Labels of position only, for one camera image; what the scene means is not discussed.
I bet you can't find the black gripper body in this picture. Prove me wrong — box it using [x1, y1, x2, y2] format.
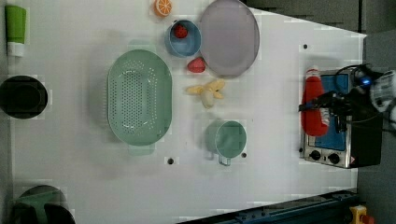
[318, 91, 378, 133]

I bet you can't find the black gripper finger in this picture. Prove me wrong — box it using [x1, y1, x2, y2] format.
[298, 101, 320, 112]

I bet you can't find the red plush ketchup bottle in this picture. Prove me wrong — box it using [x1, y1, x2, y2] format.
[301, 65, 330, 137]

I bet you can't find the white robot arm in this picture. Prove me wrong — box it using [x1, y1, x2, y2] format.
[299, 65, 395, 136]

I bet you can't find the grey round plate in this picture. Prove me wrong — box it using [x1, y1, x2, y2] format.
[200, 0, 260, 77]

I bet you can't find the silver toaster oven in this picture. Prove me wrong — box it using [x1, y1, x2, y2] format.
[300, 71, 383, 169]

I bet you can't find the green mug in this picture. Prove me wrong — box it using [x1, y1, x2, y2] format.
[205, 119, 247, 166]

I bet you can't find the yellow peeled banana toy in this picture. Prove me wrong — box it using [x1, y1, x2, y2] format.
[187, 79, 225, 108]

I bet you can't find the yellow red emergency button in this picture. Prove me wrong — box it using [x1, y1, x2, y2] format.
[349, 205, 375, 224]

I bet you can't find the pink strawberry toy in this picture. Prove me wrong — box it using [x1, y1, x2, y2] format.
[187, 57, 206, 73]

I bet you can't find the blue bowl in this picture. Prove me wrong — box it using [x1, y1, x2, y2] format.
[164, 20, 202, 58]

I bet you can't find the red strawberry in bowl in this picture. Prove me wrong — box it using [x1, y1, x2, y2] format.
[173, 24, 189, 39]

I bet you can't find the green colander basket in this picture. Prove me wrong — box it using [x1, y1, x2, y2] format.
[106, 40, 173, 156]

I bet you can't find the orange slice toy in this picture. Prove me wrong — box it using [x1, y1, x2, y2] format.
[153, 0, 173, 17]

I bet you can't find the black round container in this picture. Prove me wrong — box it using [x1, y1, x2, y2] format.
[0, 76, 49, 119]

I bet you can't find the black bin with green item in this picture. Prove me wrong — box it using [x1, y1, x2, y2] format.
[9, 185, 77, 224]

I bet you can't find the green white tube bottle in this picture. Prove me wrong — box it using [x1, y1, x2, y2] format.
[5, 5, 26, 57]

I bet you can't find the blue metal frame rail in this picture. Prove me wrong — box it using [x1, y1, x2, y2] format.
[177, 190, 360, 224]

